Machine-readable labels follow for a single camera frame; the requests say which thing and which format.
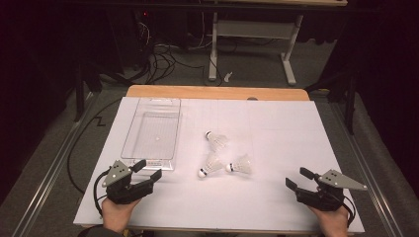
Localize person's right hand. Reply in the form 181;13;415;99
309;205;350;237

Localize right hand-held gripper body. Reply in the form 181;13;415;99
294;169;369;212

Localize black metal stand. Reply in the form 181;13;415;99
305;68;360;136
73;58;103;122

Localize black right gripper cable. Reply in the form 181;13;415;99
340;194;358;228

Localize person's left hand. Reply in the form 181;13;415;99
101;197;142;234

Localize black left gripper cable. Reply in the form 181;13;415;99
93;167;115;218

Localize clear plastic tray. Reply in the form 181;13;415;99
120;97;182;172

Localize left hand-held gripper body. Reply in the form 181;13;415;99
101;159;155;205

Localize metal floor rail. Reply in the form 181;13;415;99
325;95;401;237
11;92;100;237

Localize white desk frame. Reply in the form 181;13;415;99
208;0;349;87

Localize white table cover sheet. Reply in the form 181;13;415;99
72;96;366;234

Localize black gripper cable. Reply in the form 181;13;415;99
93;167;115;218
340;194;358;228

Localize tangle of black cables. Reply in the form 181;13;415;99
131;42;211;85

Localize white shuttlecock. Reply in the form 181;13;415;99
205;129;229;153
197;153;225;179
224;153;253;176

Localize long black floor cable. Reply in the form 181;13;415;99
66;97;124;196

